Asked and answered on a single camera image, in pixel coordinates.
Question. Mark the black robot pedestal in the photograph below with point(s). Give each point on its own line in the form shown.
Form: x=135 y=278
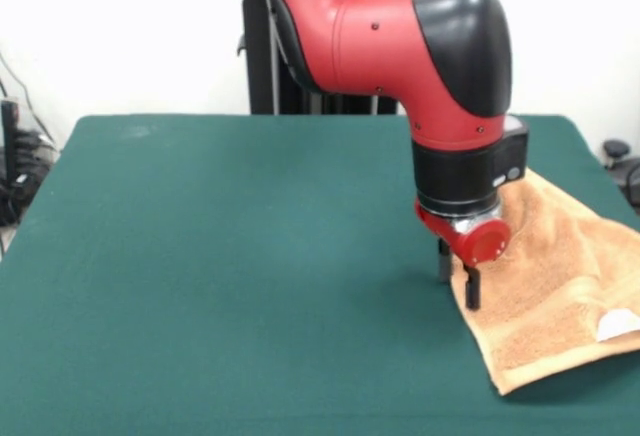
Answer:
x=260 y=56

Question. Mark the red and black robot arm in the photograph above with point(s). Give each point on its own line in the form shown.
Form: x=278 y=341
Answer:
x=400 y=56

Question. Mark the dark green table cloth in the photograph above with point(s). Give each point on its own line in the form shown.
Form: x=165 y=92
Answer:
x=200 y=281

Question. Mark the tan terry towel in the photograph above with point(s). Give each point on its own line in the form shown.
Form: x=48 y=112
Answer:
x=550 y=281

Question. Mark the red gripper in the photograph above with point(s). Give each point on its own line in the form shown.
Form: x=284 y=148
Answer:
x=475 y=241

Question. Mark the black office chair base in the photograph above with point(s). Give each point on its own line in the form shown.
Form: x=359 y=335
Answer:
x=616 y=148

